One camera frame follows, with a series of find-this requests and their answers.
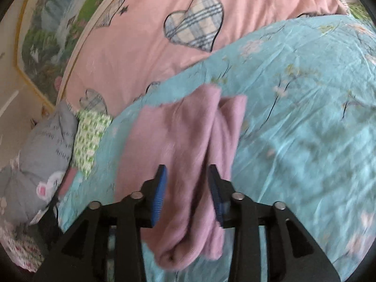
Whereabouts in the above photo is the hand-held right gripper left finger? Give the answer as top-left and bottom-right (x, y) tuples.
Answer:
(32, 164), (167, 282)

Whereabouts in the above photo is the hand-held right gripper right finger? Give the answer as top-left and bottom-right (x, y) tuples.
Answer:
(208, 164), (342, 282)

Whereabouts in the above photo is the pink knit sweater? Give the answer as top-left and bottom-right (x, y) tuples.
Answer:
(114, 85), (249, 270)

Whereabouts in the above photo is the green checkered pillow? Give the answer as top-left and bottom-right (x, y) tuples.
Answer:
(72, 109), (114, 180)

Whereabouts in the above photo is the teal floral bed sheet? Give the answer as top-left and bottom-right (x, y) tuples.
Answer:
(57, 15), (376, 282)

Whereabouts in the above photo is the grey printed pillow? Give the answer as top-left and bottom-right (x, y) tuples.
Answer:
(0, 101), (78, 225)

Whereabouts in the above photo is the pink heart-print quilt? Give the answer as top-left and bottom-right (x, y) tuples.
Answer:
(60, 0), (350, 115)

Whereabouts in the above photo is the framed landscape wall picture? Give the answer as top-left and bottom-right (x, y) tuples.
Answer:
(16, 0), (138, 106)

